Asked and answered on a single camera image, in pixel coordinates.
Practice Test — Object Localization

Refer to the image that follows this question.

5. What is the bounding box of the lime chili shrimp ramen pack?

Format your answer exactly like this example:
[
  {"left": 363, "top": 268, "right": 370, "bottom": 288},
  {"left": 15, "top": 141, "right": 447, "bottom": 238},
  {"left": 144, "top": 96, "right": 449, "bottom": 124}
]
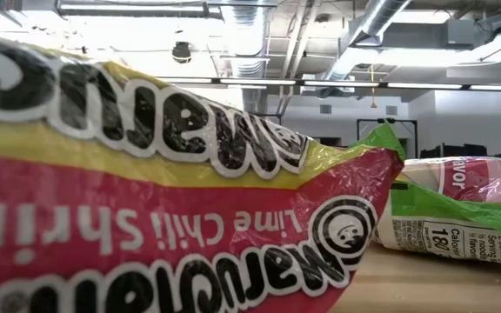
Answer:
[
  {"left": 374, "top": 155, "right": 501, "bottom": 267},
  {"left": 0, "top": 32, "right": 407, "bottom": 313}
]

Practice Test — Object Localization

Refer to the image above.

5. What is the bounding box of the linear ceiling light strip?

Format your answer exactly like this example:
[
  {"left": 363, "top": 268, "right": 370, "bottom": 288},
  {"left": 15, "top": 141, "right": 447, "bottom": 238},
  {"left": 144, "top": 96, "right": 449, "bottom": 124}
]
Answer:
[{"left": 154, "top": 77, "right": 501, "bottom": 92}]

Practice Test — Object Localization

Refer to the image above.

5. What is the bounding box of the black yellow hanging device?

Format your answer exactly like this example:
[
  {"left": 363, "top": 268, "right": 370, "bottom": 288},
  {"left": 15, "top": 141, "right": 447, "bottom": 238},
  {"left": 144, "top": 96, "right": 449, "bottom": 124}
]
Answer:
[{"left": 170, "top": 41, "right": 193, "bottom": 65}]

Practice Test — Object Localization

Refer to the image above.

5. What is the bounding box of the black background equipment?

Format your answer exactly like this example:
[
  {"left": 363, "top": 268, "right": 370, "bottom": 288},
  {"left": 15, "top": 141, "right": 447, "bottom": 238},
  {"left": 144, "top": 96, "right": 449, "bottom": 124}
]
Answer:
[{"left": 419, "top": 143, "right": 489, "bottom": 160}]

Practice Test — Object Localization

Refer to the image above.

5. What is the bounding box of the black frame stand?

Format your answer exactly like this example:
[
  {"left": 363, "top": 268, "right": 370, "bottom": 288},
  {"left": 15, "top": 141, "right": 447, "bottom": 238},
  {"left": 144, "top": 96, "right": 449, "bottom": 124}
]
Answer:
[{"left": 356, "top": 117, "right": 419, "bottom": 160}]

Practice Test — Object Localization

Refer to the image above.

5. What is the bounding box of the silver flexible air duct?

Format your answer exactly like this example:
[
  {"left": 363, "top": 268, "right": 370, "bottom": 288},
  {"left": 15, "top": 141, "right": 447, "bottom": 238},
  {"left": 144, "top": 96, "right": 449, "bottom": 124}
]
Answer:
[{"left": 222, "top": 0, "right": 273, "bottom": 114}]

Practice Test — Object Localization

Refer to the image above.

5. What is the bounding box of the silver spiral air duct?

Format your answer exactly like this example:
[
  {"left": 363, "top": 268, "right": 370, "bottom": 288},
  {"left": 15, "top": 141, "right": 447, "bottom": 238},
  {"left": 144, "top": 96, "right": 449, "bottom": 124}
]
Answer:
[{"left": 317, "top": 0, "right": 413, "bottom": 83}]

